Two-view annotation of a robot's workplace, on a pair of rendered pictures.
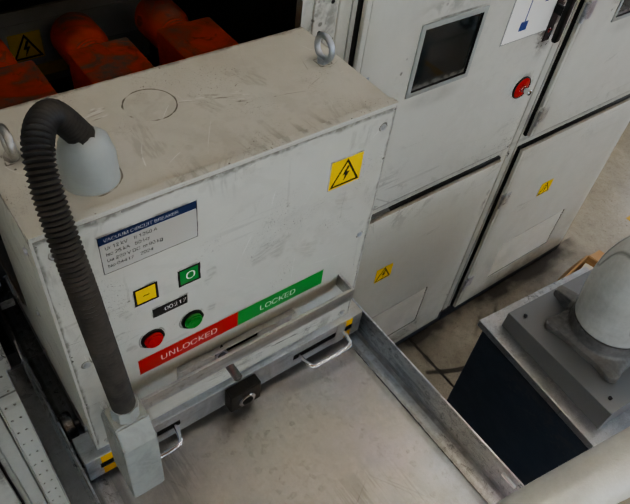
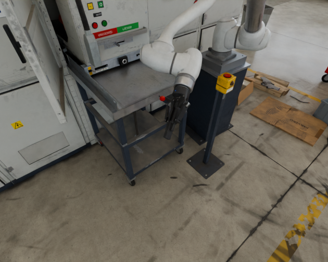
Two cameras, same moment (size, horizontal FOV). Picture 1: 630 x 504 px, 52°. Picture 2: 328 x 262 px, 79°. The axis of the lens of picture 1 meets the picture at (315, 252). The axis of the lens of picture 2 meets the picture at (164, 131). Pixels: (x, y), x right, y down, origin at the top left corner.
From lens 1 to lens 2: 0.85 m
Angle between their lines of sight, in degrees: 3
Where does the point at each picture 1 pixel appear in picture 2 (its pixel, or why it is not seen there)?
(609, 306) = (217, 38)
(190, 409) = (109, 61)
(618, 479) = (192, 8)
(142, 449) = (93, 44)
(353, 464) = (152, 73)
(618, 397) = (223, 64)
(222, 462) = (119, 75)
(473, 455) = not seen: hidden behind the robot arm
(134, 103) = not seen: outside the picture
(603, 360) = (219, 57)
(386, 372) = not seen: hidden behind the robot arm
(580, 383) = (214, 62)
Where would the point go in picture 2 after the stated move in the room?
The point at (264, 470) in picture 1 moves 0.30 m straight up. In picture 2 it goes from (129, 75) to (123, 26)
